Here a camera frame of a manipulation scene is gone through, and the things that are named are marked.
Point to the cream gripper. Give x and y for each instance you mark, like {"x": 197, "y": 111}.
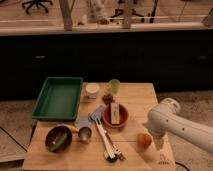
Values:
{"x": 159, "y": 142}

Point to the red orange apple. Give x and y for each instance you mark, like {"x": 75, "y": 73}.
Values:
{"x": 144, "y": 140}

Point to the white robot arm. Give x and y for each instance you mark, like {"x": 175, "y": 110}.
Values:
{"x": 164, "y": 118}

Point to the green translucent cup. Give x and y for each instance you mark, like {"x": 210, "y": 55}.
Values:
{"x": 114, "y": 86}

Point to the small metal cup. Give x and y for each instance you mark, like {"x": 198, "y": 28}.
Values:
{"x": 85, "y": 134}

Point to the white paper cup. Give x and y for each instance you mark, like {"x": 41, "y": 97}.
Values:
{"x": 92, "y": 90}

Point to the metal tongs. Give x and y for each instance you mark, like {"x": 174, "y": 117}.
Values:
{"x": 118, "y": 154}

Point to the brown pinecone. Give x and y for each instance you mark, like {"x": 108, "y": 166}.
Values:
{"x": 108, "y": 98}

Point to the green cucumber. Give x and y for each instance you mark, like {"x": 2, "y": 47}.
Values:
{"x": 57, "y": 144}

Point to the dark brown bowl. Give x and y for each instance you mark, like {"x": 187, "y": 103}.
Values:
{"x": 54, "y": 134}

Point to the green plastic tray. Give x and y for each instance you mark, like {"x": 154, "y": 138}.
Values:
{"x": 58, "y": 99}

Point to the black chair base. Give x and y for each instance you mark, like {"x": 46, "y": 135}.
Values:
{"x": 127, "y": 13}

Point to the black office chair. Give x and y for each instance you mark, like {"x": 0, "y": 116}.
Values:
{"x": 38, "y": 3}

